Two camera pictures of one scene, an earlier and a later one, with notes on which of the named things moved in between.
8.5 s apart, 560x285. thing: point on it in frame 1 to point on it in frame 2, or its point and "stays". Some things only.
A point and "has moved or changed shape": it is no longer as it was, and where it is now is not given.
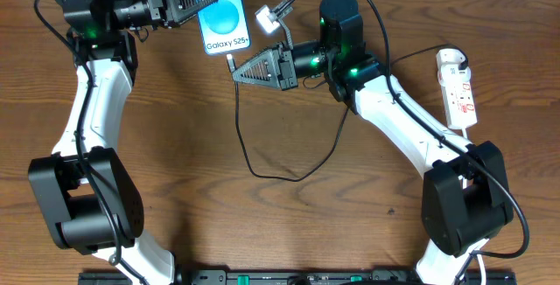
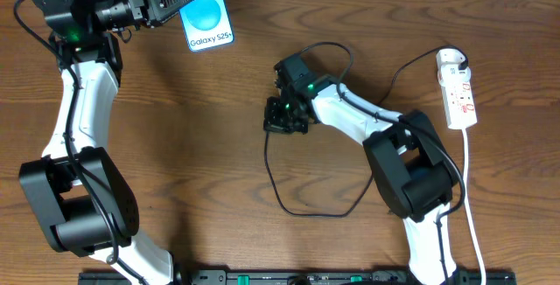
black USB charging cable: x=344 y=121 to x=379 y=105
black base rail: x=297 y=278 stays
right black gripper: x=276 y=79 to x=272 y=122
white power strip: x=459 y=106 stays
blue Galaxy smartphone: x=223 y=24 has moved or changed shape
